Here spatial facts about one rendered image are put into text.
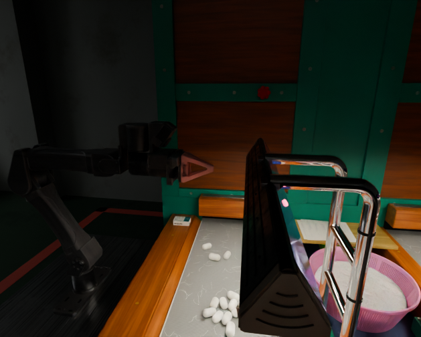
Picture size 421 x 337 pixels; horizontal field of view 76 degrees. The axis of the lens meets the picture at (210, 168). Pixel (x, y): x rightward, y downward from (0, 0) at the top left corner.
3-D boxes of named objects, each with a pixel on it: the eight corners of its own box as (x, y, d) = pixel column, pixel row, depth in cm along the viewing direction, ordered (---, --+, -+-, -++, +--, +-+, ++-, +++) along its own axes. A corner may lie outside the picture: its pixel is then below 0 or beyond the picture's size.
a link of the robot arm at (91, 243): (106, 254, 81) (41, 160, 76) (93, 268, 75) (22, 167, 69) (91, 261, 83) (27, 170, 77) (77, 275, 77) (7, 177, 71)
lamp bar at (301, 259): (237, 334, 25) (240, 266, 23) (245, 160, 84) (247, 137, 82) (330, 346, 24) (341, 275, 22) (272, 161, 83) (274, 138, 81)
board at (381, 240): (290, 242, 90) (290, 239, 89) (284, 220, 104) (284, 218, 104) (397, 250, 85) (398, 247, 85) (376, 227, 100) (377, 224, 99)
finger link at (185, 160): (217, 150, 68) (180, 148, 69) (212, 157, 61) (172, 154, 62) (216, 176, 70) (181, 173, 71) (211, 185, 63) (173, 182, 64)
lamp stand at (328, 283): (249, 389, 54) (261, 178, 42) (249, 311, 73) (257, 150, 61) (349, 404, 52) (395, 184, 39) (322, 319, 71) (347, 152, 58)
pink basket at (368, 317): (382, 366, 59) (391, 332, 56) (286, 293, 80) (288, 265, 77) (430, 311, 73) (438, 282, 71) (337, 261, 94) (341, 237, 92)
